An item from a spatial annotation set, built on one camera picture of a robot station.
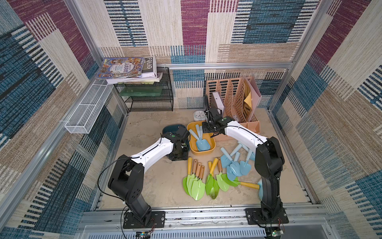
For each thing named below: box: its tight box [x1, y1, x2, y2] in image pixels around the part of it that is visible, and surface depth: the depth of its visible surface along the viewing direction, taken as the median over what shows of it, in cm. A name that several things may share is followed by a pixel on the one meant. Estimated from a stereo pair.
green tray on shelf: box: [118, 85, 164, 97], surface depth 101 cm
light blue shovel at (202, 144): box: [195, 125, 211, 152], surface depth 101 cm
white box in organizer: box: [212, 91, 225, 117], surface depth 99 cm
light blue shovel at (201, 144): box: [189, 128, 208, 151], surface depth 101 cm
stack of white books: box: [106, 56, 163, 85], surface depth 84 cm
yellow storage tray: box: [187, 120, 217, 155], surface depth 104 cm
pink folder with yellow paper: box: [242, 76, 262, 122], surface depth 93 cm
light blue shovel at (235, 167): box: [220, 147, 243, 177], surface depth 91 cm
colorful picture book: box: [96, 57, 145, 79], surface depth 83 cm
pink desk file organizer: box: [205, 77, 261, 134], surface depth 107 cm
